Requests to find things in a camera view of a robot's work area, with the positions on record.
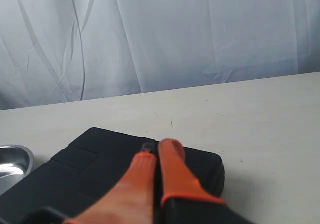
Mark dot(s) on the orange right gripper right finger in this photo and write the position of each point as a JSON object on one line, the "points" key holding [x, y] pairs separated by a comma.
{"points": [[184, 200]]}

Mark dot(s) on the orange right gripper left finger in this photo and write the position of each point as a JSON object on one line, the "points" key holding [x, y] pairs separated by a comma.
{"points": [[130, 201]]}

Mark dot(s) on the black plastic tool case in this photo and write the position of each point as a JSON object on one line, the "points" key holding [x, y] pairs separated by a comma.
{"points": [[89, 167]]}

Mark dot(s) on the round stainless steel tray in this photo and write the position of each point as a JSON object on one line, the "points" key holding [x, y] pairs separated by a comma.
{"points": [[16, 162]]}

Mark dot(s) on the white backdrop curtain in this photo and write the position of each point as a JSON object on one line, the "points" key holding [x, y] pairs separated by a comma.
{"points": [[55, 51]]}

